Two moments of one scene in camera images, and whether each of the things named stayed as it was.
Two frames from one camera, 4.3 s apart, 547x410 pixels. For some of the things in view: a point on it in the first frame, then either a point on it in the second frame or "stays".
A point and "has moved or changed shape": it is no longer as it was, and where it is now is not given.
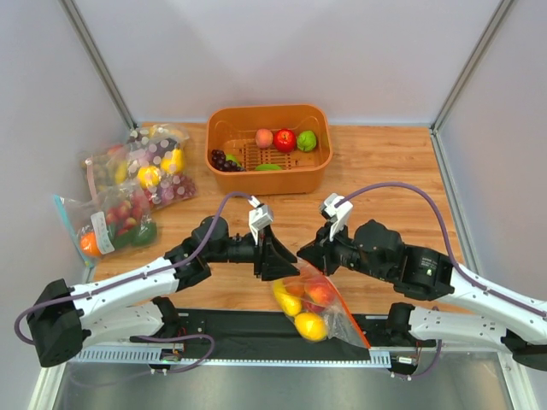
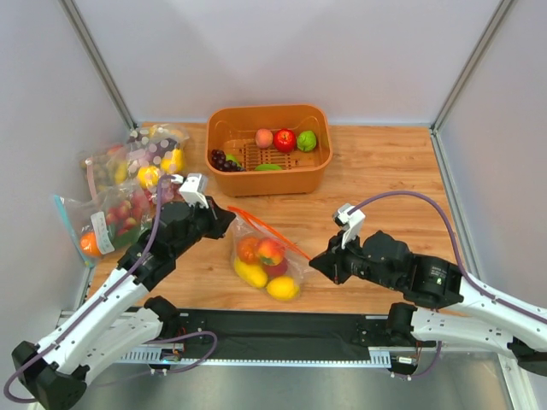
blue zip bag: x=116 y=218 stays
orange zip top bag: x=315 y=309 has moved or changed shape
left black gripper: x=260 y=254 -> x=212 y=216
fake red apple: x=285 y=140 stays
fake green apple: x=306 y=141 stays
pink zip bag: x=107 y=172 stays
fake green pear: x=232 y=157 stays
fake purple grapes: x=219 y=161 stays
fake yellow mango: x=290 y=303 -> x=253 y=274
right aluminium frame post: x=494 y=25 stays
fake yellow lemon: x=311 y=326 -> x=283 y=288
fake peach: x=263 y=137 stays
